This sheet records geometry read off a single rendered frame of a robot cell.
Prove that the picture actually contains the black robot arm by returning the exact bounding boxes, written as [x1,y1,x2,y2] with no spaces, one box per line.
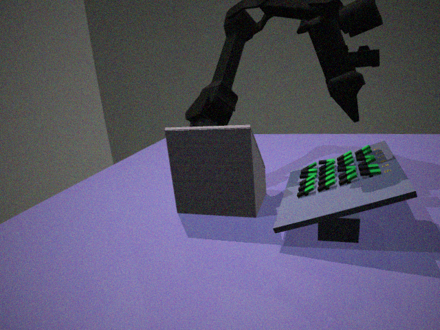
[185,0,383,127]

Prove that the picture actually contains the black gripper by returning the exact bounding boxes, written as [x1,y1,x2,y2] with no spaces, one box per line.
[316,41,365,122]

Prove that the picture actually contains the grey switch panel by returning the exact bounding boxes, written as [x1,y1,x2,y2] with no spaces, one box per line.
[273,140,417,243]

